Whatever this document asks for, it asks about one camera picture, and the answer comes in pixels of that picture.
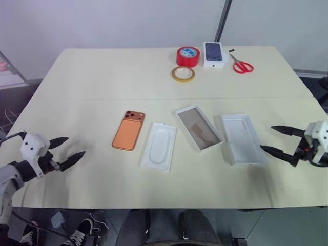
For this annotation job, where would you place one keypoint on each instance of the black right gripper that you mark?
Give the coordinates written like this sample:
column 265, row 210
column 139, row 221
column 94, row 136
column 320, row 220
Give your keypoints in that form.
column 305, row 151

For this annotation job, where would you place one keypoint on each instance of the yellow tape roll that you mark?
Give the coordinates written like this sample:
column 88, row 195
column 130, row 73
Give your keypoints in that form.
column 176, row 77

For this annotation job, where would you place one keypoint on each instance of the grey metal rack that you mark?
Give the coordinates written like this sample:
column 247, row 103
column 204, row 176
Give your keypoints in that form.
column 11, row 77

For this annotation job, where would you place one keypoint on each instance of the closed white phone box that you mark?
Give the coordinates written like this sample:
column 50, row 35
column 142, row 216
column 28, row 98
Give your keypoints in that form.
column 214, row 53

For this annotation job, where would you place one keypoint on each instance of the red tape roll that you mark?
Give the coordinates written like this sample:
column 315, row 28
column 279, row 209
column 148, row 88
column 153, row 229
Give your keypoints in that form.
column 188, row 59

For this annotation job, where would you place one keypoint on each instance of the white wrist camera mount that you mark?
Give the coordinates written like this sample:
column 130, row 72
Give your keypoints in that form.
column 317, row 135
column 32, row 146

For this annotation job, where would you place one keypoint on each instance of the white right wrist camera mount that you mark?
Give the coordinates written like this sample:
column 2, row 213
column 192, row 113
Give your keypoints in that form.
column 317, row 135

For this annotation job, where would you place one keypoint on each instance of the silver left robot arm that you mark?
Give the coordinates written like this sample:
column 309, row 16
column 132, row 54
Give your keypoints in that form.
column 7, row 176

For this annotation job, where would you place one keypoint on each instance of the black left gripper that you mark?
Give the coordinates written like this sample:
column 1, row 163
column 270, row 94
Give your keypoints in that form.
column 48, row 162

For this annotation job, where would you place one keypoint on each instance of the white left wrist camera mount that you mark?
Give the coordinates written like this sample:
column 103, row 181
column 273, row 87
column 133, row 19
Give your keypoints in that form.
column 32, row 146

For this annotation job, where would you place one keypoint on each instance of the black white sneaker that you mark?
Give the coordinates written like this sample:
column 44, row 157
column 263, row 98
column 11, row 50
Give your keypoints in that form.
column 29, row 234
column 80, row 232

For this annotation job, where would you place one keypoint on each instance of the grey metal post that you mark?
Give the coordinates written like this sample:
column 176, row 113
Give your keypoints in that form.
column 222, row 20

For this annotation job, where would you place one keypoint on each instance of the white moulded insert tray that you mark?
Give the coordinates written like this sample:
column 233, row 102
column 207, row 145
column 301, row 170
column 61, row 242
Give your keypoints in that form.
column 159, row 147

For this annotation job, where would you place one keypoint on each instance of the orange smartphone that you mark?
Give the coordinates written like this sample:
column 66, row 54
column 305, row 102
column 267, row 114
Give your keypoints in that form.
column 128, row 133

